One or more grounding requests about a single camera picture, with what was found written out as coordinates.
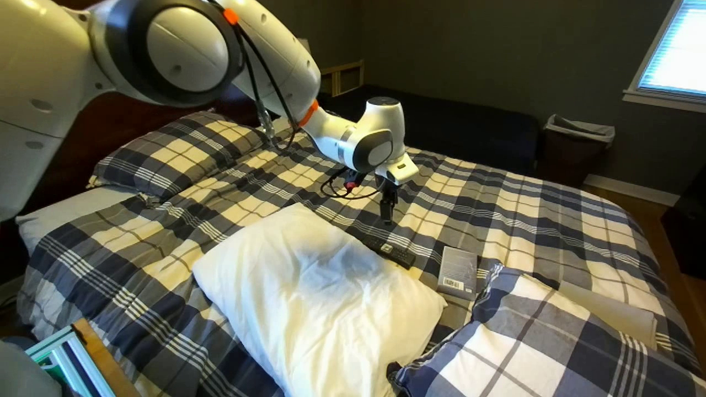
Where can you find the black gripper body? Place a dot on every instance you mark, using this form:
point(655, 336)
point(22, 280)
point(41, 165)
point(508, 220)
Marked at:
point(389, 186)

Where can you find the blue white checked pillow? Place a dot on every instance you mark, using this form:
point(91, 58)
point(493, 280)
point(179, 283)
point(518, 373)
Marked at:
point(543, 345)

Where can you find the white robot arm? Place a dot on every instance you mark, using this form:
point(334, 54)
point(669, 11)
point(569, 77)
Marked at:
point(184, 51)

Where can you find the plain white pillow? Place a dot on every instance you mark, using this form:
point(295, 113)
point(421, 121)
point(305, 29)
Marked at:
point(309, 308)

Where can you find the yellow grey plaid pillow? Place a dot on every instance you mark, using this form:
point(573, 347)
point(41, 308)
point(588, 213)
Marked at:
point(178, 151)

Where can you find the black couch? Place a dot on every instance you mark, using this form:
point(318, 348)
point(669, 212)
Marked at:
point(478, 132)

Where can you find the yellow grey plaid comforter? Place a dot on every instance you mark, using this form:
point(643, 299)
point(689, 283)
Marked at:
point(514, 220)

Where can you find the brown hamper with cloth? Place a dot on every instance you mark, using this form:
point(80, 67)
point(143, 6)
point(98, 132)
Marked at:
point(577, 151)

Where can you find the black dresser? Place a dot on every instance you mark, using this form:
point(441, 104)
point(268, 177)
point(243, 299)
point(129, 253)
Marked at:
point(687, 228)

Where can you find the bright window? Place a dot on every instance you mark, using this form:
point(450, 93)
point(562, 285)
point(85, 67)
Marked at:
point(675, 51)

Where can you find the grey plastic housing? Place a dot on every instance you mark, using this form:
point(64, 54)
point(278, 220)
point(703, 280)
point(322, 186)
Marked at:
point(22, 376)

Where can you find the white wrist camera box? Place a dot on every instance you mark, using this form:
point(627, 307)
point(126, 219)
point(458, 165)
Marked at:
point(403, 168)

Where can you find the tan wooden frame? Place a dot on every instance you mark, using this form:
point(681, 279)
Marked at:
point(343, 77)

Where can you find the teal and wood frame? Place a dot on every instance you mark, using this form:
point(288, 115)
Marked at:
point(80, 360)

